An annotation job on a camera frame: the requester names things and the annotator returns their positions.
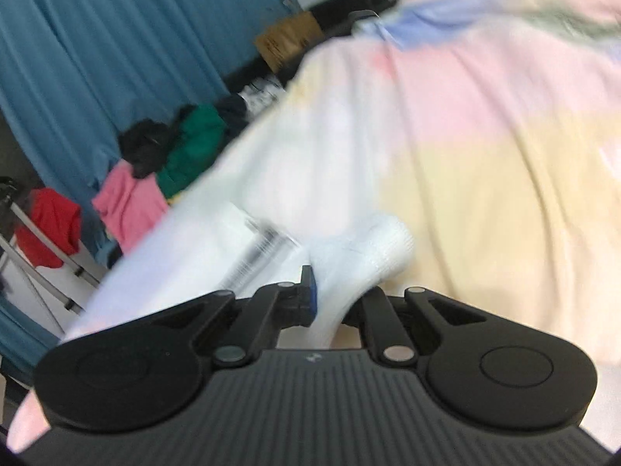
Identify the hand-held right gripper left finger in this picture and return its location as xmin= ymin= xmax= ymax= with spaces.
xmin=146 ymin=266 xmax=319 ymax=368

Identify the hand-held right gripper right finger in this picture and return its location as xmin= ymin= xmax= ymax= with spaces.
xmin=343 ymin=286 xmax=488 ymax=366

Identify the white shirt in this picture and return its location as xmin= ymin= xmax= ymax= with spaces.
xmin=63 ymin=121 xmax=416 ymax=350

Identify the green garment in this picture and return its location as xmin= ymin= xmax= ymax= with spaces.
xmin=156 ymin=104 xmax=226 ymax=200

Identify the pastel patchwork blanket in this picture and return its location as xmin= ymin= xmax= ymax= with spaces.
xmin=10 ymin=0 xmax=621 ymax=452

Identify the dark navy garment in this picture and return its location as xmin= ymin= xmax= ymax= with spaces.
xmin=213 ymin=93 xmax=250 ymax=139

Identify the pink garment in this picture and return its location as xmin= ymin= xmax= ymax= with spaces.
xmin=92 ymin=161 xmax=170 ymax=253

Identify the white patterned garment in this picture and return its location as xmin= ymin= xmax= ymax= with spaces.
xmin=238 ymin=75 xmax=284 ymax=112

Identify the black garment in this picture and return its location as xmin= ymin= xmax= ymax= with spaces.
xmin=119 ymin=119 xmax=182 ymax=179

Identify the brown paper bag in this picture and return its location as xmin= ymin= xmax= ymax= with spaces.
xmin=255 ymin=11 xmax=325 ymax=73

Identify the red garment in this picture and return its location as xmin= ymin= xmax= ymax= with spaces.
xmin=14 ymin=187 xmax=82 ymax=269

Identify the garment steamer stand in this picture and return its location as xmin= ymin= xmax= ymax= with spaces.
xmin=0 ymin=177 xmax=102 ymax=336

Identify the narrow blue curtain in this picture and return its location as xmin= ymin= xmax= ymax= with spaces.
xmin=0 ymin=296 xmax=64 ymax=389

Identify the black armchair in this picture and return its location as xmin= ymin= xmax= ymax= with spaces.
xmin=220 ymin=0 xmax=403 ymax=98

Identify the wide blue curtain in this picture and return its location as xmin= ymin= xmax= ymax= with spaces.
xmin=0 ymin=0 xmax=299 ymax=263

